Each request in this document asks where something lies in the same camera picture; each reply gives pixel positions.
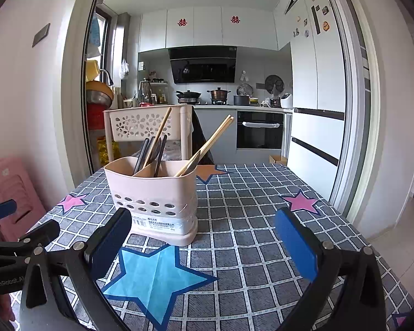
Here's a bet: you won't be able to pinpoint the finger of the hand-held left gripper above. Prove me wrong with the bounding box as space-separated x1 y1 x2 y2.
0 200 17 223
0 219 61 260

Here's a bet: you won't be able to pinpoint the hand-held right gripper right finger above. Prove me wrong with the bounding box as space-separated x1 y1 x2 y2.
274 207 387 331

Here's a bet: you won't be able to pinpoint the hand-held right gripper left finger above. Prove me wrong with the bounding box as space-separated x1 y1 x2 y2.
20 208 133 331

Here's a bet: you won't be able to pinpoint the pink plastic utensil holder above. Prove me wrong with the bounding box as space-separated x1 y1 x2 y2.
103 156 199 246

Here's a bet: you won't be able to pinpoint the black spoon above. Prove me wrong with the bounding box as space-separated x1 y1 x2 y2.
134 138 150 176
153 134 168 177
142 137 156 166

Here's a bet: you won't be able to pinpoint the wooden chopstick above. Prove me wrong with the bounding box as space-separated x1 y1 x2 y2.
175 115 232 177
151 107 172 161
177 116 235 177

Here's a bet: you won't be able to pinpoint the pink plastic chair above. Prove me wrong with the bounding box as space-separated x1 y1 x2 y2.
0 157 47 242

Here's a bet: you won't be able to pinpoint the grey checked star tablecloth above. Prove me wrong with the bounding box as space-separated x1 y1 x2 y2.
7 164 414 331

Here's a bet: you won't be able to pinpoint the yellow bag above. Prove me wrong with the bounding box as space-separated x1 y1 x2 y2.
97 136 120 166

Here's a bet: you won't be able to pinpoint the black built-in oven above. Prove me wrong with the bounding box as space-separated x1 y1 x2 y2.
236 110 285 150

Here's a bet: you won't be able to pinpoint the pink perforated storage cart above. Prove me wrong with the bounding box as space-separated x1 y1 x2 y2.
103 104 194 166

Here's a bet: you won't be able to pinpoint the red bucket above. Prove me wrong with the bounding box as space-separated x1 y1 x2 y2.
87 103 106 130

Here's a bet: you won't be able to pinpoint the black hanging bag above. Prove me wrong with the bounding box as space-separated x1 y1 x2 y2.
191 113 215 165

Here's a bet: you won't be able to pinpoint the orange basin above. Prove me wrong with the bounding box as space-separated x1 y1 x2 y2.
86 80 114 106

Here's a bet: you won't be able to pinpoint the round dark desk fan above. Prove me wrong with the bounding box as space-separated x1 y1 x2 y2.
264 74 284 94

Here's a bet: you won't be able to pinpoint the steel cooking pot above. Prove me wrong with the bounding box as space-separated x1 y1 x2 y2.
207 87 232 105

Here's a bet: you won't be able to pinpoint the chrome faucet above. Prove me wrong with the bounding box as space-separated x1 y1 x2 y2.
98 69 114 87

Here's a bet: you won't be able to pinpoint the black wok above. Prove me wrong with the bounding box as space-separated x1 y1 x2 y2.
175 90 202 104

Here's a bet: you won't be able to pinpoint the white refrigerator with magnets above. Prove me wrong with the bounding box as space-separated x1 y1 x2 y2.
288 0 347 201

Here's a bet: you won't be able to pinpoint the black range hood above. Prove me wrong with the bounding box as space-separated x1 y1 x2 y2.
168 46 237 84

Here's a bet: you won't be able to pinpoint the white upper kitchen cabinets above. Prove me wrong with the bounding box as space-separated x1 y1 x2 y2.
138 5 280 54

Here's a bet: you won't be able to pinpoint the white wire spice rack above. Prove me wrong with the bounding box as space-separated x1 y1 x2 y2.
148 76 169 105

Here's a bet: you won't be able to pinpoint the grey wall switch panel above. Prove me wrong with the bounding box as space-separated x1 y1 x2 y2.
33 23 51 47

